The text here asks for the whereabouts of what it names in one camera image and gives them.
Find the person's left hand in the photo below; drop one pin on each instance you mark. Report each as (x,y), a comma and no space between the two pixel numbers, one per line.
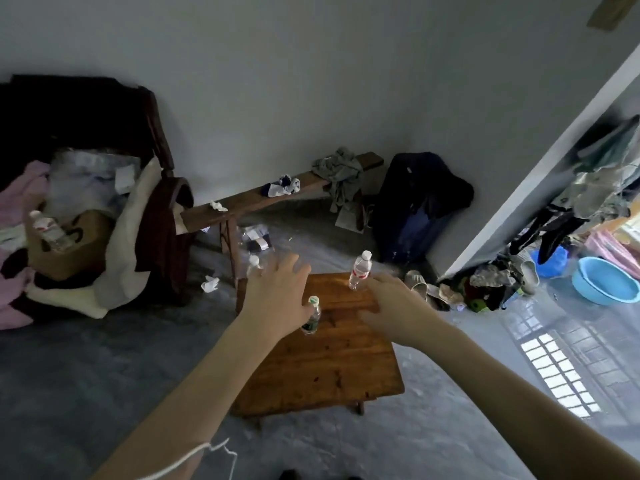
(272,299)

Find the person's right hand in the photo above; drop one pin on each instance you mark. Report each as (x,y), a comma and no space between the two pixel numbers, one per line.
(405,314)

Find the red label water bottle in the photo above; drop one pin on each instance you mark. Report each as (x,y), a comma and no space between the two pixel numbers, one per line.
(253,263)
(360,272)

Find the green label water bottle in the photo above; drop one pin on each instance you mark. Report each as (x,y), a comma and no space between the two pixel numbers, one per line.
(312,324)

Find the person's right forearm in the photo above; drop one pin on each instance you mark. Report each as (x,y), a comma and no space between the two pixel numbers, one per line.
(525,409)

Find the person's left forearm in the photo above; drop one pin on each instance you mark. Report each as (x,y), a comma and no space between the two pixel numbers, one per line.
(190,409)

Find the gray slipper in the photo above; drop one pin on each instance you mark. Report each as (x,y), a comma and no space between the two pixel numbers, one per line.
(414,280)

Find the clear bag of socks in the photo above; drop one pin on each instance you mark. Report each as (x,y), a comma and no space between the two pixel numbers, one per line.
(257,238)

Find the crumpled white tissue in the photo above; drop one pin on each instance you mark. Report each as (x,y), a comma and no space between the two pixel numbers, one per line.
(210,284)
(218,206)

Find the dark blue suitcase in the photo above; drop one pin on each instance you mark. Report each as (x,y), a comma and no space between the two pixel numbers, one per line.
(415,234)

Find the pile of clothes and shoes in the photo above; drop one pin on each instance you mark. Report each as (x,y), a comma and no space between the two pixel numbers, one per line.
(485,284)

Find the wooden folding table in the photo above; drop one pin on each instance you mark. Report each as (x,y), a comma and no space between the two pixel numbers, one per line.
(325,369)

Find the long wooden bench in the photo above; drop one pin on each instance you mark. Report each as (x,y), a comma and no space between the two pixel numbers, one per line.
(250,199)

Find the white and navy socks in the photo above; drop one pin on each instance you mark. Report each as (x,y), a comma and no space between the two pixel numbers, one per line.
(280,187)

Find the black jacket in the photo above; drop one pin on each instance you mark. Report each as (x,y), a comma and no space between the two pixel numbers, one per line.
(425,179)

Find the gray clothes heap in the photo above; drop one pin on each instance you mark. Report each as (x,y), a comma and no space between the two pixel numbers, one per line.
(342,169)

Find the cream cushion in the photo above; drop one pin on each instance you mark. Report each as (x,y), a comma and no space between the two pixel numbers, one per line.
(125,254)

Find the blue plastic bag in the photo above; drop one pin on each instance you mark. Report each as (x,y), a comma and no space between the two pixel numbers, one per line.
(555,262)

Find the black shoe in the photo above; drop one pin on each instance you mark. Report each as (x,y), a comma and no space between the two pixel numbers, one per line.
(289,475)

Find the brown cardboard box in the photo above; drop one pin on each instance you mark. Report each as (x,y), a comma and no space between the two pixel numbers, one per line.
(80,254)

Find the blue plastic basin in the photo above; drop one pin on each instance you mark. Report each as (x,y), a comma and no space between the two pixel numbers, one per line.
(605,282)

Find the pink plastic basin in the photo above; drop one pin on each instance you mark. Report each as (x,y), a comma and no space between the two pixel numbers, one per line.
(615,249)

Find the heap of white crumpled sheets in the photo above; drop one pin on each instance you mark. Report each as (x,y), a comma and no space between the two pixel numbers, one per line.
(85,179)

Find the hanging clothes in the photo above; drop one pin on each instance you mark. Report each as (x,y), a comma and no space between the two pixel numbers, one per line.
(590,189)

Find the crumpled clear plastic bottle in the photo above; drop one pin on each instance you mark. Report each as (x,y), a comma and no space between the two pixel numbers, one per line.
(47,229)

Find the pink blanket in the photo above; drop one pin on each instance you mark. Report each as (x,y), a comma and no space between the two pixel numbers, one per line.
(20,189)

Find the beige wall switch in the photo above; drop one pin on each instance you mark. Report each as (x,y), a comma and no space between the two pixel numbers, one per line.
(612,9)

